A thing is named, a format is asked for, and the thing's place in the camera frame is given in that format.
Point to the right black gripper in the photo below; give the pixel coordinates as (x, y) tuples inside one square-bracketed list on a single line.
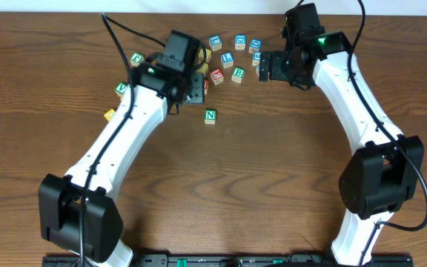
[(265, 66)]

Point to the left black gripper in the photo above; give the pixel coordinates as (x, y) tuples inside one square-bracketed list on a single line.
[(197, 87)]

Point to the red E block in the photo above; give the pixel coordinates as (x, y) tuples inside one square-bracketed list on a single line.
[(217, 76)]

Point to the green N block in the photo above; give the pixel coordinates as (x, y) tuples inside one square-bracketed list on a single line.
[(210, 117)]

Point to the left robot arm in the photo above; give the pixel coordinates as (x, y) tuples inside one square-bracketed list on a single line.
[(78, 211)]

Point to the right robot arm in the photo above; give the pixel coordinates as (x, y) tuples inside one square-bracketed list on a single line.
[(384, 170)]

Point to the red U block upper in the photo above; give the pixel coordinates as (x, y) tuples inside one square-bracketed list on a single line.
[(206, 86)]

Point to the blue 5 block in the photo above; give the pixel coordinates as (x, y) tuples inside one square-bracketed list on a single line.
[(256, 58)]

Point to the yellow S block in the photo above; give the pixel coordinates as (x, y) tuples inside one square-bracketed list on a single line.
[(203, 69)]

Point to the green B block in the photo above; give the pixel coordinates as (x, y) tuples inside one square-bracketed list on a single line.
[(238, 74)]

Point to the yellow C block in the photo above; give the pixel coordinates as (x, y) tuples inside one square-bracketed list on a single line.
[(204, 56)]

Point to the blue D block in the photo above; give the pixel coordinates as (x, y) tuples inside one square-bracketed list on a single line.
[(240, 42)]

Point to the blue L block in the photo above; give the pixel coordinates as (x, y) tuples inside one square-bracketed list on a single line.
[(227, 60)]

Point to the blue block top row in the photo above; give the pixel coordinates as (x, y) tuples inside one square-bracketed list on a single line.
[(215, 43)]

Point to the green V block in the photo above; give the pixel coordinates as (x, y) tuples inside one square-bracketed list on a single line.
[(120, 89)]

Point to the yellow block far left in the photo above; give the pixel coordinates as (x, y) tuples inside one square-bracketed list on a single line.
[(109, 114)]

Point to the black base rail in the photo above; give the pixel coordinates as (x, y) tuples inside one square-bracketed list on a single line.
[(162, 260)]

